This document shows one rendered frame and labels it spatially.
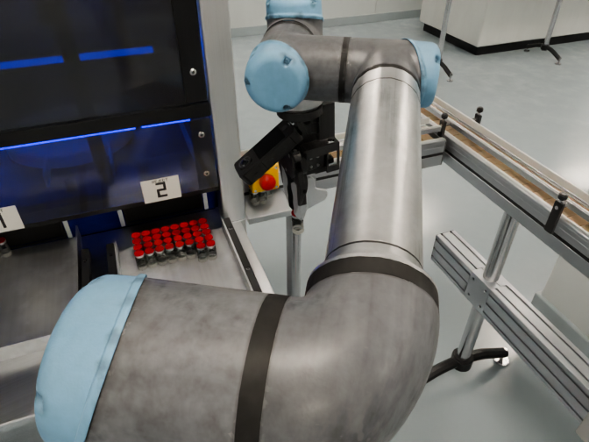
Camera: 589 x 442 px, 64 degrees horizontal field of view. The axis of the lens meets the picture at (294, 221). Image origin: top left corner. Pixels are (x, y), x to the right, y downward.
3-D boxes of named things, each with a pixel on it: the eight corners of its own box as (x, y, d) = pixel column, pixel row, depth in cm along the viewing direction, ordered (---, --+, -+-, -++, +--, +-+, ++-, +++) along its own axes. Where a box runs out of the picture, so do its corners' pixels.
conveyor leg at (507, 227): (443, 360, 184) (493, 197, 137) (462, 352, 186) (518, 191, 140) (457, 378, 177) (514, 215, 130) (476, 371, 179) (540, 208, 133)
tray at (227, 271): (117, 251, 113) (113, 239, 110) (223, 227, 120) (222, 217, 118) (130, 364, 87) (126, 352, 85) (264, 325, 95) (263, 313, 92)
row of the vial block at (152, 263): (137, 266, 108) (133, 250, 105) (214, 247, 113) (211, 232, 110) (138, 272, 107) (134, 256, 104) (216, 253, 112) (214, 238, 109)
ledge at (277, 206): (235, 196, 134) (234, 191, 133) (278, 188, 138) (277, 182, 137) (249, 224, 124) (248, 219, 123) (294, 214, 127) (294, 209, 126)
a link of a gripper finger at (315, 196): (331, 220, 82) (329, 174, 77) (301, 230, 81) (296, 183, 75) (324, 211, 85) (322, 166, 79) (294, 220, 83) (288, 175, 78)
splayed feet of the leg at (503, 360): (394, 388, 182) (400, 367, 174) (500, 351, 196) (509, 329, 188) (406, 406, 176) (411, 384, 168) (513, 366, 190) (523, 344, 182)
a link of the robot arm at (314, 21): (255, 4, 58) (270, -14, 65) (264, 88, 65) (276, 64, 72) (318, 3, 57) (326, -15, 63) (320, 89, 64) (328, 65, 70)
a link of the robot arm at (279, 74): (338, 54, 49) (348, 21, 58) (236, 49, 51) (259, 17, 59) (335, 122, 54) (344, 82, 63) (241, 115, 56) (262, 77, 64)
